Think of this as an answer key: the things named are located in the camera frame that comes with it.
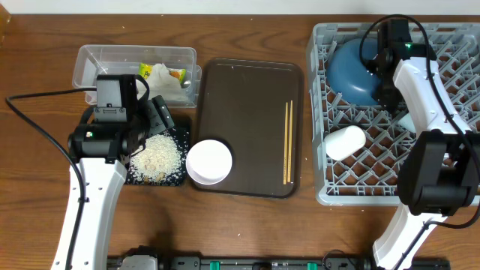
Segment white tissue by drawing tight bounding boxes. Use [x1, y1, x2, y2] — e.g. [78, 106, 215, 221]
[143, 64, 188, 102]

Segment light blue bowl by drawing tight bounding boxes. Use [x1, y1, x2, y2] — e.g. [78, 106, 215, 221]
[398, 113, 416, 133]

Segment dark blue plate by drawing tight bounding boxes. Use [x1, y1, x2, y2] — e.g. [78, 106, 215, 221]
[326, 38, 380, 106]

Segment rice food scraps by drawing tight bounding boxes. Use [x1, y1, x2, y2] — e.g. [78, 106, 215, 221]
[129, 135, 182, 185]

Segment yellow green snack wrapper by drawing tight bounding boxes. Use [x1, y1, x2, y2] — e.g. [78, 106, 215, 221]
[139, 63, 187, 83]

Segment white pink bowl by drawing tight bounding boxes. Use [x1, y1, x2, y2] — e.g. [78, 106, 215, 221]
[186, 139, 233, 185]

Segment white cup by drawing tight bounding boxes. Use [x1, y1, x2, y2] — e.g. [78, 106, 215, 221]
[324, 125, 366, 161]

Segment wooden chopstick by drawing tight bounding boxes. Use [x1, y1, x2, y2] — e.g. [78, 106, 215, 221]
[287, 100, 293, 183]
[283, 102, 289, 185]

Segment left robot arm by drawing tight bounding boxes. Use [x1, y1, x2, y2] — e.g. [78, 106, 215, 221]
[52, 74, 174, 269]

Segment clear plastic waste bin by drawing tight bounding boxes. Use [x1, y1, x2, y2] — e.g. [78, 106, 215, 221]
[72, 44, 202, 108]

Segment grey dishwasher rack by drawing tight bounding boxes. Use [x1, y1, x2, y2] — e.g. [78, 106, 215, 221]
[306, 22, 479, 206]

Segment black plastic tray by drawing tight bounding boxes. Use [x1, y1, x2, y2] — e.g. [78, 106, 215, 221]
[125, 114, 191, 187]

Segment brown serving tray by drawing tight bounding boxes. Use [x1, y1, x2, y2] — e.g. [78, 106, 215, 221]
[194, 58, 304, 199]

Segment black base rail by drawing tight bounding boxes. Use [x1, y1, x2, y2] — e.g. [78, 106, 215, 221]
[106, 245, 452, 270]

